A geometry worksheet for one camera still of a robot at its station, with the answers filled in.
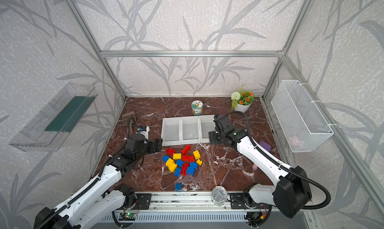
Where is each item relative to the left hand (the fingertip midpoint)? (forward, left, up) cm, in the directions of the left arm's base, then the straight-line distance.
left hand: (158, 136), depth 83 cm
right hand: (+3, -31, +2) cm, 31 cm away
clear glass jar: (-28, -33, -7) cm, 44 cm away
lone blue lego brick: (-23, -13, -11) cm, 29 cm away
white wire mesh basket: (-7, -66, +23) cm, 70 cm away
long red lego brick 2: (-3, -15, -11) cm, 19 cm away
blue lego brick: (-15, -19, -11) cm, 26 cm away
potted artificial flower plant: (+29, -52, -1) cm, 60 cm away
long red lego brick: (-15, -15, -11) cm, 24 cm away
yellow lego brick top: (-7, -10, -12) cm, 17 cm away
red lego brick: (-4, -6, -12) cm, 14 cm away
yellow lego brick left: (-13, -8, -11) cm, 18 cm away
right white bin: (+16, -28, -12) cm, 34 cm away
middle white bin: (+11, -17, -12) cm, 23 cm away
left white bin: (+11, -4, -14) cm, 18 cm away
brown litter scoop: (+22, +31, -15) cm, 41 cm away
